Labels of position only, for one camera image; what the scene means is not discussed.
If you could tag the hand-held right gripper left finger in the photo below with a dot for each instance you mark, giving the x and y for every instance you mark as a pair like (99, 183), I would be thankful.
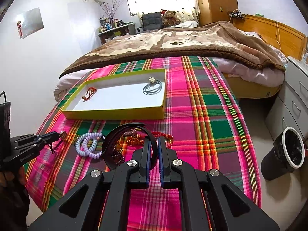
(148, 160)

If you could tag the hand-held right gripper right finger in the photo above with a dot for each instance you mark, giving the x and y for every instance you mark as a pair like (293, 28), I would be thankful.
(163, 160)

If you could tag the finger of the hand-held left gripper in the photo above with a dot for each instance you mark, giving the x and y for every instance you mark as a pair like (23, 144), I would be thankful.
(48, 136)
(28, 152)

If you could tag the black wristband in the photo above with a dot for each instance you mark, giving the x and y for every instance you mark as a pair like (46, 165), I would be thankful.
(109, 137)

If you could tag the yellow-green shallow cardboard box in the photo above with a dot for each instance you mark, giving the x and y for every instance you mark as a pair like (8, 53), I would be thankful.
(115, 98)

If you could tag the person's left forearm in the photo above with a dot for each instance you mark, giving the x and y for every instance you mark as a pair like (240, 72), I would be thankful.
(9, 197)

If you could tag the pink green plaid cloth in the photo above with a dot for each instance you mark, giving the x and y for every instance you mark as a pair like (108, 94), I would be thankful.
(207, 125)

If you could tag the black trash bin white rim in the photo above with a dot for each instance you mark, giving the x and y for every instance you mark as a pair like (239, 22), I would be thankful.
(284, 156)

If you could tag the brown plush blanket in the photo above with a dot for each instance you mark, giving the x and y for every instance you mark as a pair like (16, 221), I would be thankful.
(192, 41)

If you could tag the cluttered side desk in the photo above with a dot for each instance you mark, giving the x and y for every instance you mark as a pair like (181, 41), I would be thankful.
(113, 32)

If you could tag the grey drawer cabinet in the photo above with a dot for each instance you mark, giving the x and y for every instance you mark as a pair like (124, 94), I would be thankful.
(286, 101)

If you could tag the white pillow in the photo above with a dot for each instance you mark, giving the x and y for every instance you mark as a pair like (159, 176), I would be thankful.
(189, 24)

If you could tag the grey padded chair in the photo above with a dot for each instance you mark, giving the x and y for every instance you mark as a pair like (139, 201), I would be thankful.
(150, 21)

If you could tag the vase of purple branches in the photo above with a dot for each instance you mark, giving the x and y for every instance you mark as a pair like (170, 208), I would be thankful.
(111, 10)

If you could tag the brown teddy bear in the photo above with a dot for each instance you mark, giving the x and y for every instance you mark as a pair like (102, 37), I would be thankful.
(170, 18)

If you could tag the power strip with plugs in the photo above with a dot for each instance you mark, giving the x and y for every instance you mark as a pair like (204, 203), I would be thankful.
(236, 14)

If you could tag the wooden wardrobe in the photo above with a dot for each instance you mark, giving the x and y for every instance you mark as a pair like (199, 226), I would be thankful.
(214, 2)

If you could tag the wooden bed headboard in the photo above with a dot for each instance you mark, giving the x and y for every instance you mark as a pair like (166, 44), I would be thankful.
(284, 33)

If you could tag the silver wall sheet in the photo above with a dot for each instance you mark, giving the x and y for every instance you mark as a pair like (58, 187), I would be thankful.
(30, 24)

